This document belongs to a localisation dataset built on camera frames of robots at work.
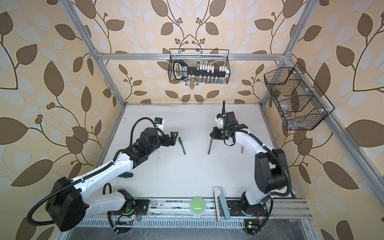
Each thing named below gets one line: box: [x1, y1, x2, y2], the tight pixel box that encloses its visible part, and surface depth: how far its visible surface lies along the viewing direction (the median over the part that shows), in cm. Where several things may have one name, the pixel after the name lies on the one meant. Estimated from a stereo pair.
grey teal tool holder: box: [213, 186, 231, 222], surface depth 75 cm
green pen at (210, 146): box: [207, 137, 213, 155], surface depth 91 cm
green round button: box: [189, 196, 206, 216], surface depth 77 cm
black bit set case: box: [173, 60, 230, 80], surface depth 84 cm
